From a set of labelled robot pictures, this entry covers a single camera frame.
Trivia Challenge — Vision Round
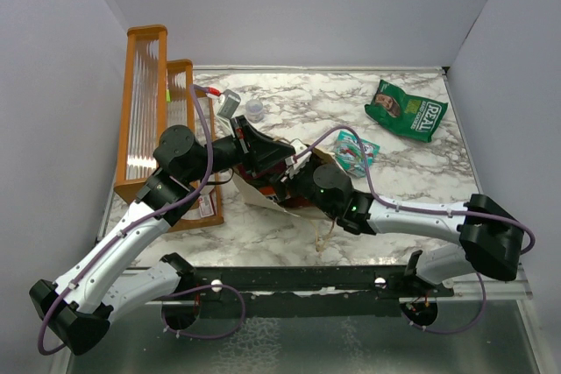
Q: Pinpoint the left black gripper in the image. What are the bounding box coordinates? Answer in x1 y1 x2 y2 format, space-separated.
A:
184 116 297 184

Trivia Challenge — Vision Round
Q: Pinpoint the beige paper bag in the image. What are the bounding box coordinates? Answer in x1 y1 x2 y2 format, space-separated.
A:
218 117 347 253

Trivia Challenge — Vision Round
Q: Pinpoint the teal snack packet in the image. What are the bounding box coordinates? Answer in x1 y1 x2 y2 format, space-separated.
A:
334 131 380 178

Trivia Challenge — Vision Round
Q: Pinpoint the green crisps bag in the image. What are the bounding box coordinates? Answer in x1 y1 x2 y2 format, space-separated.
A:
364 80 448 143

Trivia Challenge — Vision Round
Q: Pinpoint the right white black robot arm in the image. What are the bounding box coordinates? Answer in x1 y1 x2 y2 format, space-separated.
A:
273 164 523 296

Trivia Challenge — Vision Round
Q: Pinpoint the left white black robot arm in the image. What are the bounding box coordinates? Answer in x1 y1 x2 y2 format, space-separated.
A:
30 116 295 356

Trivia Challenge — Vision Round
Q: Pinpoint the red snack packet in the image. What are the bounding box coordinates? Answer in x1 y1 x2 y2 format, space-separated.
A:
281 196 316 209

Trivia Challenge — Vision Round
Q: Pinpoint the orange snack packet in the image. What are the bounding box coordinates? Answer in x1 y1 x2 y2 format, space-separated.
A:
259 186 280 203

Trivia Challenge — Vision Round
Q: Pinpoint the small clear plastic cup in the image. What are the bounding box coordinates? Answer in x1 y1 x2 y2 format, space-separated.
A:
245 99 265 123

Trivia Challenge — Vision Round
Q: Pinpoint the red white label card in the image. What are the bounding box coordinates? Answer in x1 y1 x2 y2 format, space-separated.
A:
198 186 216 218

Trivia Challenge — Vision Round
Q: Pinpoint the wooden tiered display rack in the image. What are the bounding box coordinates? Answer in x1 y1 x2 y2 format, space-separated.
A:
112 25 225 234

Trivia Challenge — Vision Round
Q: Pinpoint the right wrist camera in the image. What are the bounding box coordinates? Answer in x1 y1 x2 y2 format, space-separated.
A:
284 139 311 179

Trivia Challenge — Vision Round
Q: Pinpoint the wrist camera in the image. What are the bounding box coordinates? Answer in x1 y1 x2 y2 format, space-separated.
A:
216 89 241 120
284 139 311 179

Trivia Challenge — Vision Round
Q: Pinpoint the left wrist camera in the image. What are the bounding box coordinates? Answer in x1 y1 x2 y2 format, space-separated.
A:
216 89 241 120

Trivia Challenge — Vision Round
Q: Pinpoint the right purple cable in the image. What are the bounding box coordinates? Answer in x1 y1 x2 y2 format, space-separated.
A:
293 124 536 335

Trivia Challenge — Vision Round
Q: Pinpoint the purple cable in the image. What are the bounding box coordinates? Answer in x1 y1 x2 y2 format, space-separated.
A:
37 83 246 356
293 124 536 335

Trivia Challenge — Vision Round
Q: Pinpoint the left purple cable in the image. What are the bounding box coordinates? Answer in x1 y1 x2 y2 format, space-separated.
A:
37 83 246 356

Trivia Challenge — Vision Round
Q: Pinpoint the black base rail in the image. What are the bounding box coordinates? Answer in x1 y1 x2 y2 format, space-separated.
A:
161 253 453 321

